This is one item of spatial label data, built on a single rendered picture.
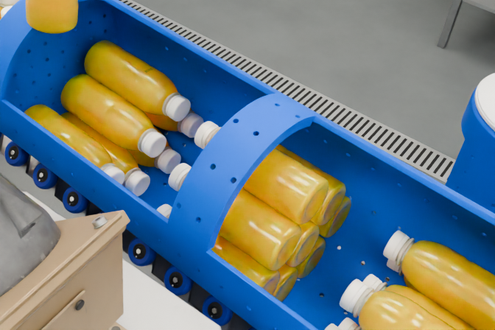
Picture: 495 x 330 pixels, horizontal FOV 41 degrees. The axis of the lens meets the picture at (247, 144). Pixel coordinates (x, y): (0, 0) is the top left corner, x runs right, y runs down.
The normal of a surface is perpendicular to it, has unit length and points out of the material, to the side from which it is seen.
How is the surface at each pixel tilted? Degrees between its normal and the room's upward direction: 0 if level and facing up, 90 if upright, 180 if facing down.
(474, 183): 90
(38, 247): 52
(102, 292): 90
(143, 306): 0
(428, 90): 0
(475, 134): 90
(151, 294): 0
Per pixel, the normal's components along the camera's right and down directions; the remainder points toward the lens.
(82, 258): 0.71, -0.16
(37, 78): 0.77, 0.48
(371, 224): -0.53, 0.11
